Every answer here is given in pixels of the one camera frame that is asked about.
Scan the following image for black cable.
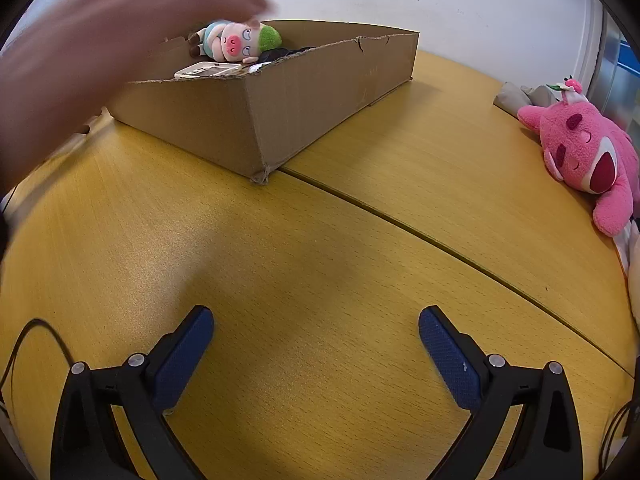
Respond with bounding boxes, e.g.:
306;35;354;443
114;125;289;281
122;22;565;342
600;402;633;471
0;317;76;391

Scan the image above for pink pig plush toy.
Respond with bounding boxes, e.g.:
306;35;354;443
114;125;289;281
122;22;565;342
187;19;283;64

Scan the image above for grey cloth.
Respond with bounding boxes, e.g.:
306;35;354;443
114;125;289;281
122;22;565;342
493;81;561;117

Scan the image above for brown cardboard box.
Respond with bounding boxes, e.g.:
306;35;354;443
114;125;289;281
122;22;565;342
107;20;421;184

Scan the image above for glass partition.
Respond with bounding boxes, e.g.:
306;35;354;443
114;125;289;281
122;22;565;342
600;10;640;131

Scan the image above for pink bear plush toy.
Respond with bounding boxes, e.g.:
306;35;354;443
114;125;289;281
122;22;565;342
517;77;640;238

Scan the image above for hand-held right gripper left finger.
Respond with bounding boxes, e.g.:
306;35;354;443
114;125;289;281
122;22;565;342
50;305;216;480

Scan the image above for blue banner strip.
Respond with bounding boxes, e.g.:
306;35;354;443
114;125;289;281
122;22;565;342
619;42;640;78

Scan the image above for white calculator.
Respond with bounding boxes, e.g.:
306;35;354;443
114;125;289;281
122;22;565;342
174;61;246;81

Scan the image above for white plush toy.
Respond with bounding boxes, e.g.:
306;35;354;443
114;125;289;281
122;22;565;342
614;220;640;321

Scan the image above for white door frame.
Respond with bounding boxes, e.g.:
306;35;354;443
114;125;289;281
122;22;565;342
575;0;608;106

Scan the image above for black sunglasses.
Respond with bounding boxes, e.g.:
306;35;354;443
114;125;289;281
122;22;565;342
257;47;316;65

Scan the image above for person's left hand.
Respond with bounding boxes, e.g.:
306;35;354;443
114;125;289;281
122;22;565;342
0;0;281;196

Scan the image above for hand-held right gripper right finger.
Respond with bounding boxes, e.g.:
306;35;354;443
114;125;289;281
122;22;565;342
418;305;585;480

